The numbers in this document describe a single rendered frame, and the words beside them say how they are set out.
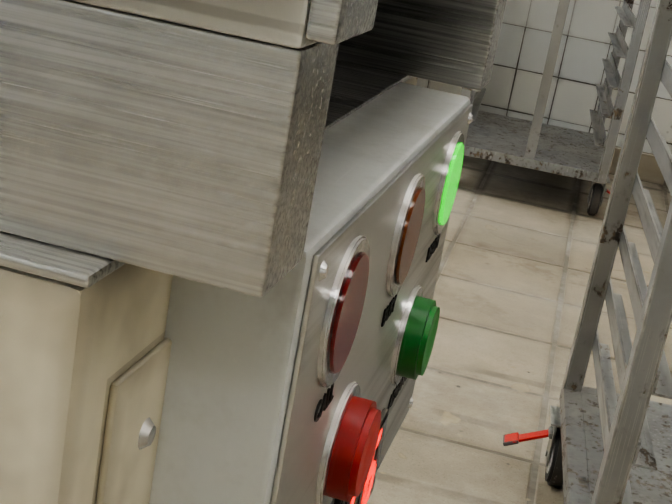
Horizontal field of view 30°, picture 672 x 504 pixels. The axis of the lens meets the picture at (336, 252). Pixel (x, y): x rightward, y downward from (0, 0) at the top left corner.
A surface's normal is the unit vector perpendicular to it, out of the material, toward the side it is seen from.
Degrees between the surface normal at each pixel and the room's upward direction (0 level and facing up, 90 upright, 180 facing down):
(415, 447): 0
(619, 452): 90
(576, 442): 0
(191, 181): 90
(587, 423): 0
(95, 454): 90
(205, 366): 90
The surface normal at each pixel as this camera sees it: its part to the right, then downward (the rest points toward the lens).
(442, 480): 0.17, -0.94
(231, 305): -0.26, 0.26
